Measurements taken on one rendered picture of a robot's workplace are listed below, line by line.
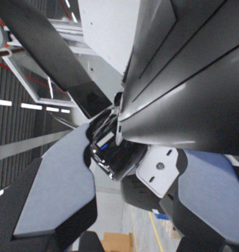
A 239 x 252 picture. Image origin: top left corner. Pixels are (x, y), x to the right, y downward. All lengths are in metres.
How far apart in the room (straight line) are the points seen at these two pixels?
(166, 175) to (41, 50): 0.29
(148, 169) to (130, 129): 0.15
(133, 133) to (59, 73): 0.21
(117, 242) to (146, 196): 7.75
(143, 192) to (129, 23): 0.44
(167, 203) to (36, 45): 0.33
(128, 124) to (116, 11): 0.40
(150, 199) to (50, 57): 0.43
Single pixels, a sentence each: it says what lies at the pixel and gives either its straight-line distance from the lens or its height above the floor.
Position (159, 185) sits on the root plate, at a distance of 0.30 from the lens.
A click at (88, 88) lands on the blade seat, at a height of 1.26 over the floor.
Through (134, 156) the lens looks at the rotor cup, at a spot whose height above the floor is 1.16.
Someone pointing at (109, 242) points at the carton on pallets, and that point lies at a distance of 8.20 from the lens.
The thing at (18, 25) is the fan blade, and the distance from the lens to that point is 0.34.
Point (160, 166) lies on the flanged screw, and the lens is 0.29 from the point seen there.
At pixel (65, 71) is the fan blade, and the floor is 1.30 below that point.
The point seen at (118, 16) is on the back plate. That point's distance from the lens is 0.52.
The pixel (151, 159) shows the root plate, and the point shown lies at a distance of 0.30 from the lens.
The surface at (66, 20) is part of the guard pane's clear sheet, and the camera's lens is 1.08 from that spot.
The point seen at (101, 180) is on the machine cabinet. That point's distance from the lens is 7.71.
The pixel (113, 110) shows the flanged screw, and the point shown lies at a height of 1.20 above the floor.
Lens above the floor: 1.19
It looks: 1 degrees down
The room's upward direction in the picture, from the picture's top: 83 degrees counter-clockwise
